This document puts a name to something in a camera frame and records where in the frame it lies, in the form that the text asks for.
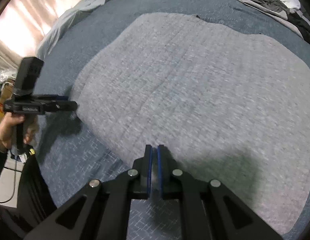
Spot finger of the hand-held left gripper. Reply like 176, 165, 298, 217
46, 95, 78, 113

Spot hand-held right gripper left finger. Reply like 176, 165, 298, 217
24, 144, 153, 240

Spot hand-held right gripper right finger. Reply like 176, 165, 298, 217
157, 144, 283, 240

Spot grey knit sweater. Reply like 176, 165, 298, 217
71, 12, 310, 235

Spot pile of mixed clothes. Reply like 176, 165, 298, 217
220, 0, 310, 35

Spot person's left hand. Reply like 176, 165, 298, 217
0, 114, 40, 153

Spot colourful floor clutter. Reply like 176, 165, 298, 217
0, 70, 18, 120

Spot pink curtain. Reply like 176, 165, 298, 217
0, 0, 92, 70

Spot light grey blanket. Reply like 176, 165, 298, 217
36, 0, 127, 60

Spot black garment with grey stripe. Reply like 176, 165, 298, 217
287, 9, 310, 34

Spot black cable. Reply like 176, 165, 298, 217
0, 155, 19, 203

